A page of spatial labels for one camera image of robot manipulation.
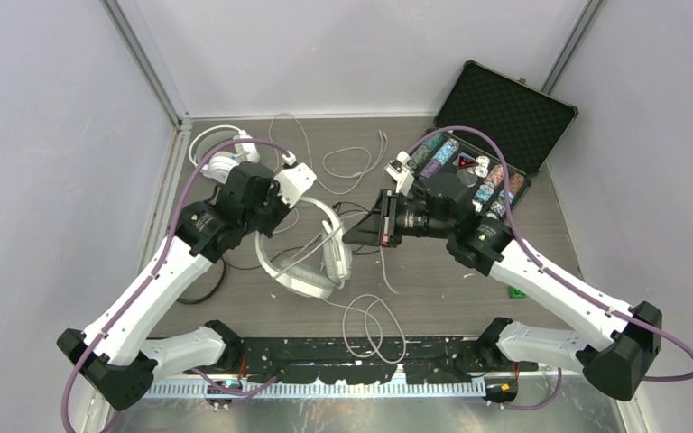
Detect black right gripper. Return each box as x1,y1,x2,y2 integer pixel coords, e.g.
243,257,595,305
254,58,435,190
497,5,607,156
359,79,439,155
343,188,454,247

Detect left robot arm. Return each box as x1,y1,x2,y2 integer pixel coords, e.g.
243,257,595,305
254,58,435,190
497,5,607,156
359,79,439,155
57,162,316,411

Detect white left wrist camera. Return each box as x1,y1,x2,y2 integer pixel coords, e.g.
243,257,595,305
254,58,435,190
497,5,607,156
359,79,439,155
273,162,317,208

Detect large white grey headphones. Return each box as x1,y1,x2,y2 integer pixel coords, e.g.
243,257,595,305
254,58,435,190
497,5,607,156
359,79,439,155
254,196,353,299

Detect black poker chip case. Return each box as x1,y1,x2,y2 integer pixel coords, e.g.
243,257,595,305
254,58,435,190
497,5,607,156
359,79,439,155
409,60,578,220

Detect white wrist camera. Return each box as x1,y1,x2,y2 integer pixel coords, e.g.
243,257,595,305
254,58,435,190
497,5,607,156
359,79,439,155
273,162,317,208
384,151,415,196

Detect black headphones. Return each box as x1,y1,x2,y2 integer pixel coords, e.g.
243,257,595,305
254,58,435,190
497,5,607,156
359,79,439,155
177,259,229,306

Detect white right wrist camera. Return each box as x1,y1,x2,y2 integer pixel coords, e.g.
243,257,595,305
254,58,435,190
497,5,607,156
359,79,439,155
384,151,415,196

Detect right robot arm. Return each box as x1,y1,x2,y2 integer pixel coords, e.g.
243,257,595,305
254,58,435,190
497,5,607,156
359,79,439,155
343,174,663,401

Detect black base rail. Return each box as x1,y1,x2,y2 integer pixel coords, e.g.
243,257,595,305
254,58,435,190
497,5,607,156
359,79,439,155
182,334,539,387

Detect green lego brick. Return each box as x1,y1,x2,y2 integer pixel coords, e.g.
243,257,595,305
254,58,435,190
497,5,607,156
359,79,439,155
508,287,526,299

